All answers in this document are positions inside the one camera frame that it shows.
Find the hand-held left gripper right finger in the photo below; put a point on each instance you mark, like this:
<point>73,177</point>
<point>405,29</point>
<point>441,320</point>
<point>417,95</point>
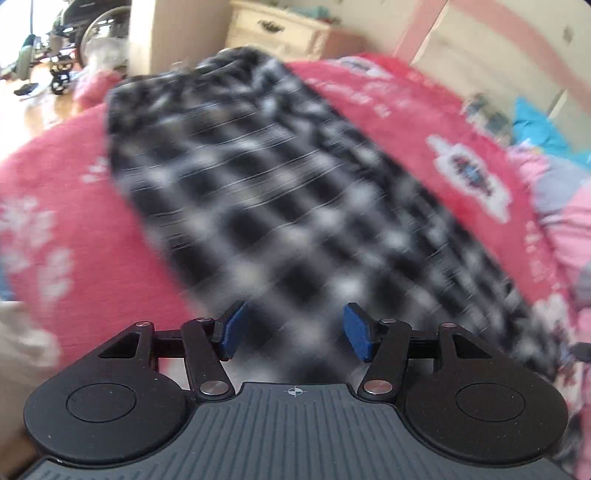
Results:
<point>358,330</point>

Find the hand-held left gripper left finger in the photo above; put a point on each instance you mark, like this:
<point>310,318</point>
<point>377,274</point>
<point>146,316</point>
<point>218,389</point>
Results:
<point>233,327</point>

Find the black white plaid shirt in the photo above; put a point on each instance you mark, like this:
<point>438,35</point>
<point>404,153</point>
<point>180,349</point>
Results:
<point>254,184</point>

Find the red floral blanket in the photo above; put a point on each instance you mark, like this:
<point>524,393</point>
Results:
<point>415,129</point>

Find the white cloth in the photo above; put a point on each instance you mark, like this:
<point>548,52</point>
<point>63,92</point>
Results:
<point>23,369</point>

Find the pink grey floral quilt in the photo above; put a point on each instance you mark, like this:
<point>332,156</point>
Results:
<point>572,221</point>

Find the patterned grey cloth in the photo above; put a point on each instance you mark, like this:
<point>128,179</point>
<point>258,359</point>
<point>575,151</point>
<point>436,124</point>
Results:
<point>489,115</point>

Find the blue cloth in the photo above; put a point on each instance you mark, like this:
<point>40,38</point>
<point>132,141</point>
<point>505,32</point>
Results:
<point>535,134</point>

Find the cream nightstand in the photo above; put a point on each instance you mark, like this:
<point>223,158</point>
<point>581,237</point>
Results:
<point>277,37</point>

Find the cream cabinet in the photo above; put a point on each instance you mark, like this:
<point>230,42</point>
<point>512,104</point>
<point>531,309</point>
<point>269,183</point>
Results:
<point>175,32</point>

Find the pink cream headboard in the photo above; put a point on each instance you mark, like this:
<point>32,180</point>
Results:
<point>485,46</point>

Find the wheelchair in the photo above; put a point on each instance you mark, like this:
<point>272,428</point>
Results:
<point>92,32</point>

